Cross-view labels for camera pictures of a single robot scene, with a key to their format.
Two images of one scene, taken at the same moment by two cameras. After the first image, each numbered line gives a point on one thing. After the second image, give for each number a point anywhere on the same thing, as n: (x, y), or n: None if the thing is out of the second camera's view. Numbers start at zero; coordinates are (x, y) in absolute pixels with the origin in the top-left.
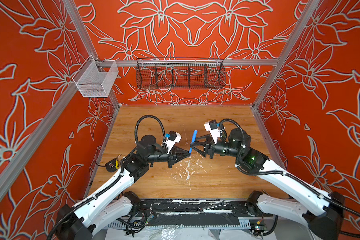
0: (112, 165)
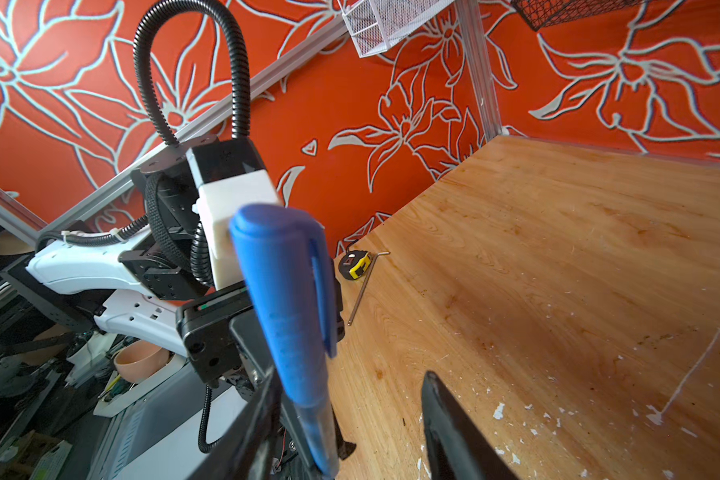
0: (354, 263)
